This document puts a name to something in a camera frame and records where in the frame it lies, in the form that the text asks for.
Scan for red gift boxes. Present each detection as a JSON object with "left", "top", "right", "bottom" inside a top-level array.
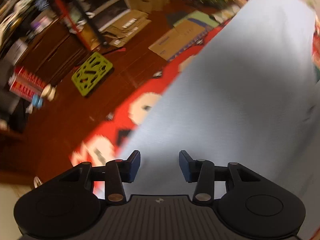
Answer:
[{"left": 8, "top": 67, "right": 47, "bottom": 102}]

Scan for green perforated mat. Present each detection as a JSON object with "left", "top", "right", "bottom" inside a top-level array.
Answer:
[{"left": 71, "top": 52, "right": 113, "bottom": 96}]

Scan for flattened cardboard boxes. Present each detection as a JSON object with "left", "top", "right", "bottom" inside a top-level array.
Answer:
[{"left": 99, "top": 0, "right": 197, "bottom": 68}]

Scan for white drawer unit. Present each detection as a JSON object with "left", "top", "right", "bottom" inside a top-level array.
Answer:
[{"left": 72, "top": 0, "right": 132, "bottom": 32}]

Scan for red patterned blanket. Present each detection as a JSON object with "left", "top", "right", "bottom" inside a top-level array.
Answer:
[{"left": 71, "top": 20, "right": 319, "bottom": 195}]

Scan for blue pet bowl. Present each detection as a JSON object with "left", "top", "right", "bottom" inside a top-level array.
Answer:
[{"left": 31, "top": 94, "right": 43, "bottom": 109}]

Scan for white pet bowl stand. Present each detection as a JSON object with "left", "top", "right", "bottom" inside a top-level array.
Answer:
[{"left": 41, "top": 84, "right": 56, "bottom": 101}]

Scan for light blue knit garment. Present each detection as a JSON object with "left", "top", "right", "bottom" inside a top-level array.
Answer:
[{"left": 120, "top": 0, "right": 319, "bottom": 239}]

